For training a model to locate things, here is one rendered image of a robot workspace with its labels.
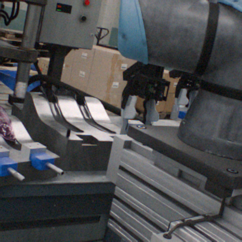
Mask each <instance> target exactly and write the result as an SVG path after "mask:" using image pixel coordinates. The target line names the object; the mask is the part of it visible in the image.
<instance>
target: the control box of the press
mask: <svg viewBox="0 0 242 242"><path fill-rule="evenodd" d="M101 5H102V0H48V2H47V5H46V6H42V7H41V13H40V17H39V23H38V29H37V36H36V42H35V47H34V49H36V50H37V49H38V45H39V43H40V42H41V43H43V45H46V47H47V49H48V52H49V54H50V61H49V67H48V74H47V75H48V76H50V77H52V78H54V79H57V80H61V77H62V71H63V65H64V60H65V57H66V56H67V55H68V54H69V52H70V51H71V50H72V49H73V50H76V49H77V50H78V49H79V48H81V49H86V50H92V48H93V43H94V40H95V34H96V29H97V24H98V19H99V14H100V9H101ZM33 64H34V66H35V68H36V70H37V72H38V74H42V72H41V70H40V69H39V66H38V64H37V61H36V62H35V63H33ZM45 94H46V96H47V99H48V100H49V102H51V100H52V95H53V92H52V89H47V90H45Z"/></svg>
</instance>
